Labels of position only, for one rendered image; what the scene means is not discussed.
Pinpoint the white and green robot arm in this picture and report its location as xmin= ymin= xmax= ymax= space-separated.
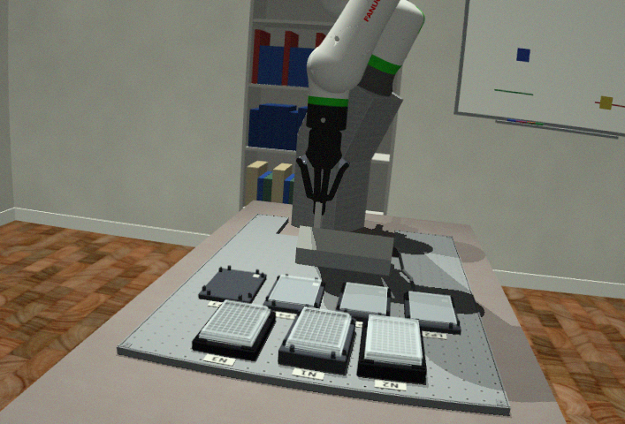
xmin=306 ymin=0 xmax=425 ymax=133

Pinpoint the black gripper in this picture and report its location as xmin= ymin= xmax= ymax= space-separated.
xmin=296 ymin=129 xmax=350 ymax=228

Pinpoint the grey button panel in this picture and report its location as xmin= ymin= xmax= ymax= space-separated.
xmin=295 ymin=226 xmax=415 ymax=290

